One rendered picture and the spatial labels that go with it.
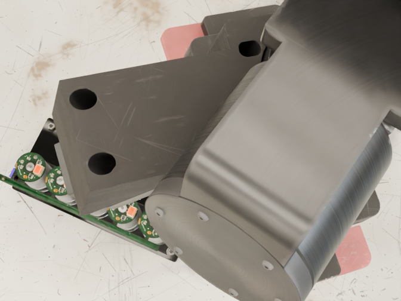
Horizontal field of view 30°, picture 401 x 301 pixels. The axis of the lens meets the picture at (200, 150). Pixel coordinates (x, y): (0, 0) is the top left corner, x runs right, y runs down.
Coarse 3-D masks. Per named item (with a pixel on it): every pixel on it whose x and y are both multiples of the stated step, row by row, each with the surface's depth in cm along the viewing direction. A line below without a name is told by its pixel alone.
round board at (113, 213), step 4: (128, 204) 60; (132, 204) 60; (136, 204) 60; (108, 208) 60; (116, 208) 60; (108, 212) 60; (112, 212) 60; (116, 212) 60; (136, 212) 60; (112, 216) 60; (116, 216) 60; (120, 216) 60; (124, 216) 60; (128, 216) 60; (116, 220) 60; (120, 220) 60; (124, 220) 60; (128, 220) 60
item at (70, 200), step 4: (60, 176) 61; (56, 180) 61; (60, 184) 61; (56, 196) 62; (60, 196) 61; (64, 196) 61; (68, 196) 62; (72, 196) 62; (60, 200) 63; (64, 200) 63; (68, 200) 63; (72, 200) 63; (72, 204) 64
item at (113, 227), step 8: (0, 176) 61; (8, 184) 61; (16, 184) 61; (32, 192) 61; (40, 192) 61; (48, 200) 60; (56, 200) 60; (64, 208) 60; (72, 208) 60; (80, 216) 60; (88, 216) 60; (104, 224) 60; (120, 232) 60; (128, 232) 60; (136, 240) 59; (144, 240) 59; (152, 248) 59
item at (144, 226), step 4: (144, 212) 60; (140, 216) 60; (144, 216) 60; (140, 220) 60; (144, 220) 60; (148, 220) 60; (140, 224) 60; (144, 224) 60; (148, 224) 60; (140, 228) 60; (144, 228) 60; (148, 228) 60; (152, 228) 60; (144, 232) 60; (152, 232) 60; (148, 236) 59; (152, 236) 59; (156, 236) 59
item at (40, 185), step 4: (28, 164) 61; (32, 164) 61; (28, 168) 61; (32, 168) 61; (48, 168) 62; (52, 168) 65; (24, 176) 61; (44, 176) 62; (40, 180) 62; (44, 180) 62; (28, 184) 62; (32, 184) 62; (36, 184) 62; (40, 184) 62; (44, 184) 63; (36, 188) 63; (40, 188) 64; (44, 188) 64
